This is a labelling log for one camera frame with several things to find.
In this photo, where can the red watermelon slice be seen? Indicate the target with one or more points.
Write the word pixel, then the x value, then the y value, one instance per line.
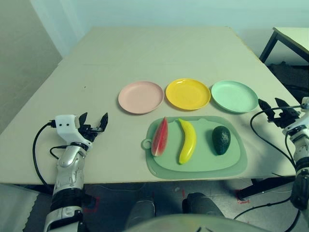
pixel 160 137

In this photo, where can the beige side table black frame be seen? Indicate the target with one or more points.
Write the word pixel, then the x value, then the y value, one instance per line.
pixel 294 36

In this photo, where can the dark green avocado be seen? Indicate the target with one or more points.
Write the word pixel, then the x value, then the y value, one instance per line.
pixel 221 140

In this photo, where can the black zip tie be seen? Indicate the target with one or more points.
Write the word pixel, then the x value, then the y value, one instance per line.
pixel 282 174

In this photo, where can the green silicone cutting mat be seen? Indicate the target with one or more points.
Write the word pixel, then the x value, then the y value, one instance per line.
pixel 205 159

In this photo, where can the yellow toy banana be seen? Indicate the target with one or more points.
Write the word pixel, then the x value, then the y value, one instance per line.
pixel 188 140

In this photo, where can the yellow plate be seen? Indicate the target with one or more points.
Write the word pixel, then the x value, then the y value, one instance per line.
pixel 187 93

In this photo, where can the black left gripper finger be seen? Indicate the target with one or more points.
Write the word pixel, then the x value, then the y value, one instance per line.
pixel 83 119
pixel 103 122

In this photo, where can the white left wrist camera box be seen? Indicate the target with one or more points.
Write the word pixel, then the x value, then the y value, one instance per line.
pixel 67 125

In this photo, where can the grey robot leg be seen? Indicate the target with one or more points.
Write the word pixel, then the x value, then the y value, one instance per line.
pixel 202 204
pixel 142 212

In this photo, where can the mint green plate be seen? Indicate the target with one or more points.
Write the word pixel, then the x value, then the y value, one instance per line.
pixel 234 96

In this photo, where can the grey robot torso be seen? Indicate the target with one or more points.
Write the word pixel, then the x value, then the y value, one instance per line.
pixel 183 224

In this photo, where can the grey robot right leg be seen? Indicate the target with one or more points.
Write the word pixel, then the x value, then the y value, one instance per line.
pixel 202 204

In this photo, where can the pale scalloped floor sheet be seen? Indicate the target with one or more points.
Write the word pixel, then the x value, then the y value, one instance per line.
pixel 14 210

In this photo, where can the pink plate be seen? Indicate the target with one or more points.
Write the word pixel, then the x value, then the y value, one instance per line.
pixel 141 96

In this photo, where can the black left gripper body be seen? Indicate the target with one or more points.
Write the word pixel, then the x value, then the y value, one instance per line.
pixel 88 133

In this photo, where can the grey robot left leg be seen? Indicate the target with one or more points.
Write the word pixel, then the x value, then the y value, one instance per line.
pixel 142 212

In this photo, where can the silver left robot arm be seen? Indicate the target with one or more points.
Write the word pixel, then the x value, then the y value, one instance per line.
pixel 70 164

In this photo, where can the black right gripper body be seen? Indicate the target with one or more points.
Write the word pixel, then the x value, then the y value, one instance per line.
pixel 285 116

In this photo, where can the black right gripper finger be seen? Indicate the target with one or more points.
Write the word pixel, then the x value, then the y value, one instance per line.
pixel 282 104
pixel 265 106

